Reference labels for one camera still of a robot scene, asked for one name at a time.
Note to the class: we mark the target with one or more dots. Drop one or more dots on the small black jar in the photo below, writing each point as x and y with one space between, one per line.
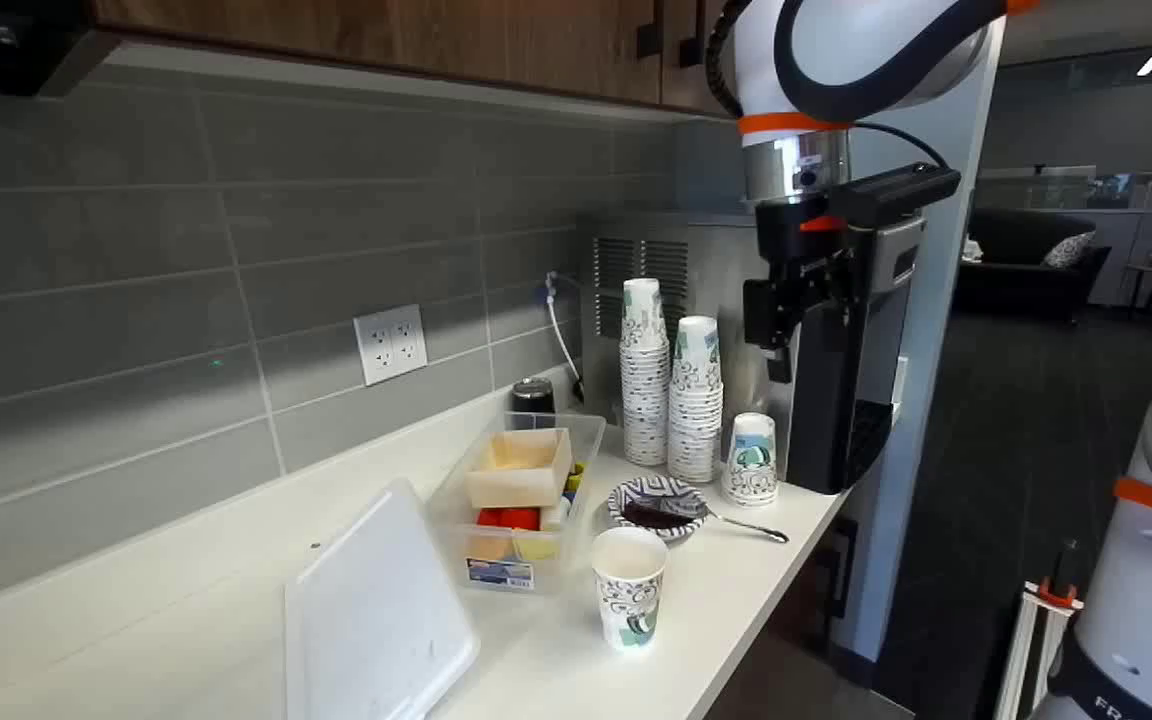
533 399

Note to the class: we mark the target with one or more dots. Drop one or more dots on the small dark side table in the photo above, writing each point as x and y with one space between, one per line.
1145 275

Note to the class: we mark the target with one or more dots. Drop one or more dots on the light wooden box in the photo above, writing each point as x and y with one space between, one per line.
516 464

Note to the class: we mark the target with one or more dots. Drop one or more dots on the white wall outlet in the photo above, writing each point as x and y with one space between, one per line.
389 343

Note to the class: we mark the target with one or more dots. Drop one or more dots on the silver curved tube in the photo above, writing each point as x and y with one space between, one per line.
559 326

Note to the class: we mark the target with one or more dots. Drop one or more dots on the tall paper cup stack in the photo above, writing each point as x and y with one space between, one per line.
640 384

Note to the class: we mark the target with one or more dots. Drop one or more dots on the patterned paper cup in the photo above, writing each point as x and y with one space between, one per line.
629 585

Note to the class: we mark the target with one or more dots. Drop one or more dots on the clear plastic container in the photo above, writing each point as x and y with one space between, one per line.
582 447

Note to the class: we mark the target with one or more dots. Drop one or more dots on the ceiling light panel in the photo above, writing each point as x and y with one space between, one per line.
1149 61

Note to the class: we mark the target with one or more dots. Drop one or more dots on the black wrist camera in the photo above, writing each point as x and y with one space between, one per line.
903 193

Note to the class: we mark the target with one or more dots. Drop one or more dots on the metal spoon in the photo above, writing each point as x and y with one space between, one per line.
755 529

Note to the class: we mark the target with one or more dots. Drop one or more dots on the short paper cup stack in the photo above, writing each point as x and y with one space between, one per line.
695 414

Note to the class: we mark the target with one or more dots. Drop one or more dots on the paper bowl with dark contents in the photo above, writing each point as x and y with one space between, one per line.
656 510

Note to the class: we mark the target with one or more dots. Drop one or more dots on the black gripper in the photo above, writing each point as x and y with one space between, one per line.
801 240

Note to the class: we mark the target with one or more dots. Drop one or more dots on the light sofa pillow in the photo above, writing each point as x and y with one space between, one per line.
1071 248

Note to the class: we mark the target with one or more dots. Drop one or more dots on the white orange-tipped stand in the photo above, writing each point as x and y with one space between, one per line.
1037 643

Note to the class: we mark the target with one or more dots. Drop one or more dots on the black sofa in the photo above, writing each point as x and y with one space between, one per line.
1019 275

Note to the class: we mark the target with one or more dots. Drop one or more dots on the black grey beverage machine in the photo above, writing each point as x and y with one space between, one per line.
842 414

